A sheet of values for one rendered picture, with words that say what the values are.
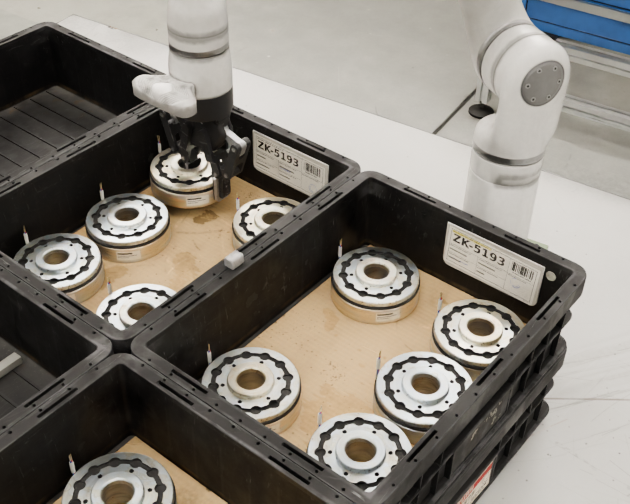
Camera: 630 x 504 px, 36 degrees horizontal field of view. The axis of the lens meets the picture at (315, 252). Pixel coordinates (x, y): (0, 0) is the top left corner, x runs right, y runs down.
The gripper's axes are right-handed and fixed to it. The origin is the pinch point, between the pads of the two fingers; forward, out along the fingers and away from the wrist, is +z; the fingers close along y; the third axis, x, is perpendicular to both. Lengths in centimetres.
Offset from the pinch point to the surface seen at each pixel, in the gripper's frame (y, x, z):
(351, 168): -17.4, -7.3, -5.8
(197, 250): -5.2, 7.6, 4.2
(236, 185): 0.3, -5.8, 4.2
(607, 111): 9, -172, 73
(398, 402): -40.1, 14.4, 1.1
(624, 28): 11, -174, 48
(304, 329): -24.3, 9.9, 4.2
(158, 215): 0.6, 8.2, 1.2
